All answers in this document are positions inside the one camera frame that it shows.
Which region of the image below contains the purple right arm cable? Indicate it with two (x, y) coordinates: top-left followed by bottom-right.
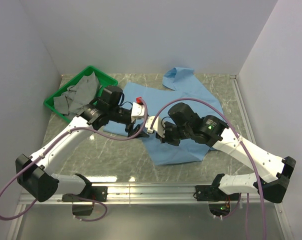
(152, 97), (268, 240)

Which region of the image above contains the aluminium front mounting rail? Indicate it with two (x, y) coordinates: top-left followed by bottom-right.
(18, 181), (267, 206)

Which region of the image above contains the aluminium side rail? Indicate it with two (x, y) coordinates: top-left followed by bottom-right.
(230, 75), (256, 144)

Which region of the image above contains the light blue long sleeve shirt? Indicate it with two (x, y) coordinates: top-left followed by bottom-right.
(103, 66), (224, 166)

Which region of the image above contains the grey long sleeve shirt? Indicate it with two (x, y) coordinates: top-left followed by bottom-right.
(53, 72), (101, 120)

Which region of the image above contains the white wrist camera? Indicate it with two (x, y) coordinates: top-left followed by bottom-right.
(131, 97), (145, 122)
(145, 116), (165, 138)

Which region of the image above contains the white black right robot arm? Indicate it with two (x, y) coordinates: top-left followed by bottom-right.
(156, 102), (296, 204)

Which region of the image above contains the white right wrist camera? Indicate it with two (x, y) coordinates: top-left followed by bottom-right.
(145, 116), (165, 138)

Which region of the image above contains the green plastic bin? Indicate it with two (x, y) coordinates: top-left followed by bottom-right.
(43, 65), (118, 123)

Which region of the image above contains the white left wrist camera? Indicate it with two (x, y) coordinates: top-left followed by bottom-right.
(131, 97), (145, 122)

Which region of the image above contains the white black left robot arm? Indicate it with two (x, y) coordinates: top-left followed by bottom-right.
(15, 85), (148, 202)

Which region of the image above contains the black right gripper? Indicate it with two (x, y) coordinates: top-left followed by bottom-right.
(156, 120), (192, 146)

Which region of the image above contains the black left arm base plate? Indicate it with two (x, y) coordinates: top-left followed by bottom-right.
(61, 185), (108, 202)

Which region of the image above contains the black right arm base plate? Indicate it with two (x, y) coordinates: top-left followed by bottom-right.
(193, 185), (240, 202)

